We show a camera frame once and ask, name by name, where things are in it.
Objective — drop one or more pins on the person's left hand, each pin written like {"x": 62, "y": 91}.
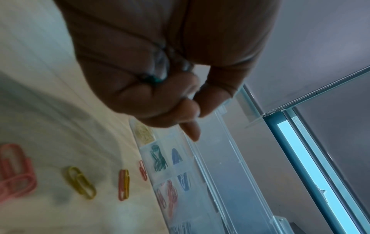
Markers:
{"x": 121, "y": 45}

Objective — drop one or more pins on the teal paper clip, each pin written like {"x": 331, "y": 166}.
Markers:
{"x": 152, "y": 80}

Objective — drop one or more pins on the pile of pale yellow clips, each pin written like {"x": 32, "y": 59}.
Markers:
{"x": 143, "y": 133}

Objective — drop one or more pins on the bunch of green paper clips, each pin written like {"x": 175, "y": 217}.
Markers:
{"x": 158, "y": 157}

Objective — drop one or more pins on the blue paper clip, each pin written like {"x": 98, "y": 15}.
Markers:
{"x": 183, "y": 181}
{"x": 177, "y": 156}

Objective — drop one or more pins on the small red paper clip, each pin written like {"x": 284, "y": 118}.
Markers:
{"x": 142, "y": 170}

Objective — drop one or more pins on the yellow paper clip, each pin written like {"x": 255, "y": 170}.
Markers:
{"x": 72, "y": 176}
{"x": 86, "y": 187}

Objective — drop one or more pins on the orange paper clip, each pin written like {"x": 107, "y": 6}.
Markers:
{"x": 123, "y": 185}

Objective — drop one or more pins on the bunch of pink paper clips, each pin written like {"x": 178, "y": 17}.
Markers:
{"x": 170, "y": 196}

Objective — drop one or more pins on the clear plastic organizer box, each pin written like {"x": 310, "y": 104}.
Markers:
{"x": 219, "y": 173}

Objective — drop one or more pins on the bunch of silver paper clips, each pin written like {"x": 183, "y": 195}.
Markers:
{"x": 181, "y": 228}

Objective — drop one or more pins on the aluminium window frame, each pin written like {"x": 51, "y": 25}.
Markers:
{"x": 303, "y": 155}

